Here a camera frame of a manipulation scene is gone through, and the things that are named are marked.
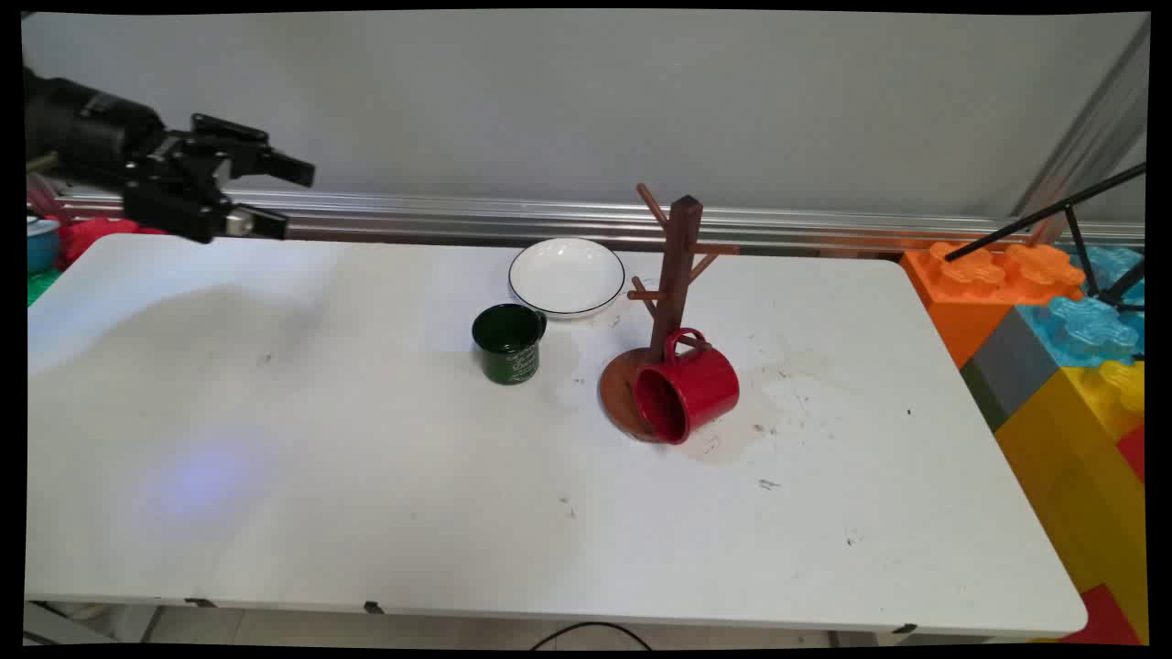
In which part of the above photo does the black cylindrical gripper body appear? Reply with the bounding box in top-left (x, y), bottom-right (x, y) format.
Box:
top-left (23, 69), bottom-right (232, 191)

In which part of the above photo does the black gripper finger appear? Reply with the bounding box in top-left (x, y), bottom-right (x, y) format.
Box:
top-left (190, 113), bottom-right (317, 189)
top-left (123, 179), bottom-right (290, 245)

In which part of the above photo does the red enamel mug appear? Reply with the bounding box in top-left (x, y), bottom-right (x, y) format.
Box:
top-left (632, 328), bottom-right (741, 447)

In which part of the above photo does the red plastic toy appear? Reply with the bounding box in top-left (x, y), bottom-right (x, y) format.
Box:
top-left (60, 217), bottom-right (168, 271)

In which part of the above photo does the blue cup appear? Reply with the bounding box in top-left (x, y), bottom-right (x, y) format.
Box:
top-left (26, 215), bottom-right (61, 275)

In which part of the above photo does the dark green enamel mug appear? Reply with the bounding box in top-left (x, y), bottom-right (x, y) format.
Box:
top-left (472, 303), bottom-right (548, 386)

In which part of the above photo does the white plate with black rim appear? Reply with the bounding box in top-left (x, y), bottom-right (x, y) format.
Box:
top-left (508, 237), bottom-right (627, 319)

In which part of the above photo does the brown wooden mug tree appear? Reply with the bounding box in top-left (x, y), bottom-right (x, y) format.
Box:
top-left (600, 183), bottom-right (741, 445)

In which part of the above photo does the orange toy block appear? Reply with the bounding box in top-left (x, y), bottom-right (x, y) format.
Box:
top-left (900, 241), bottom-right (1087, 369)

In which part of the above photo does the black tripod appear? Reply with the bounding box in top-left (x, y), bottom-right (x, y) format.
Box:
top-left (943, 163), bottom-right (1148, 312)

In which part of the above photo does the grey toy block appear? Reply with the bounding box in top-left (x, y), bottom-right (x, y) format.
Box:
top-left (961, 307), bottom-right (1063, 431)

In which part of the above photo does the translucent blue toy block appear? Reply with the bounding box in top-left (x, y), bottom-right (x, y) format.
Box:
top-left (1016, 245), bottom-right (1145, 367)

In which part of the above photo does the large yellow toy block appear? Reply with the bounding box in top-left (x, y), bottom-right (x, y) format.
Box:
top-left (993, 359), bottom-right (1148, 642)

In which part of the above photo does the horizontal aluminium rail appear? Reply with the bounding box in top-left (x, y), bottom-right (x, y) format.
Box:
top-left (53, 188), bottom-right (1145, 254)

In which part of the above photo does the black cable loop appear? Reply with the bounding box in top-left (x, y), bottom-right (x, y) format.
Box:
top-left (529, 622), bottom-right (653, 652)

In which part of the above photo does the slanted aluminium post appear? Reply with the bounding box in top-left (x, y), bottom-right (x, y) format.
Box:
top-left (1012, 18), bottom-right (1150, 221)

